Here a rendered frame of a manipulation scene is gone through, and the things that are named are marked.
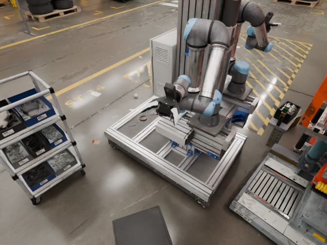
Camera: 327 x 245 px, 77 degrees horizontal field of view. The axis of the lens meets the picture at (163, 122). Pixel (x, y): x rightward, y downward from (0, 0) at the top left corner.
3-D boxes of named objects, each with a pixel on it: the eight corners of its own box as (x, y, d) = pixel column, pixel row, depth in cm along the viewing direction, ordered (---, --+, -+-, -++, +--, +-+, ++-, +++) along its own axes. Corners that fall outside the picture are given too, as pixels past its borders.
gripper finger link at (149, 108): (140, 120, 88) (159, 114, 92) (141, 110, 84) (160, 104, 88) (137, 115, 90) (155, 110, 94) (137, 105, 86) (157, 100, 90)
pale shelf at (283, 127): (285, 132, 193) (286, 130, 191) (267, 124, 202) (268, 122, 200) (300, 112, 216) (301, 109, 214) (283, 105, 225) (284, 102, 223)
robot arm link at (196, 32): (199, 111, 137) (212, 23, 100) (177, 106, 141) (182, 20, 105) (204, 101, 145) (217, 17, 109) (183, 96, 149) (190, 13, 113)
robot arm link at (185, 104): (190, 117, 110) (191, 100, 103) (170, 112, 114) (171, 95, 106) (194, 109, 116) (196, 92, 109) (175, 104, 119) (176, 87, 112)
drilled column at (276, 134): (273, 149, 233) (288, 121, 205) (265, 144, 238) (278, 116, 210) (277, 144, 238) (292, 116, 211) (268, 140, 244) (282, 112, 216)
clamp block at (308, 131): (320, 141, 119) (325, 134, 116) (303, 133, 124) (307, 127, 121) (322, 136, 122) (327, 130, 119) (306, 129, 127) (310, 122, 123)
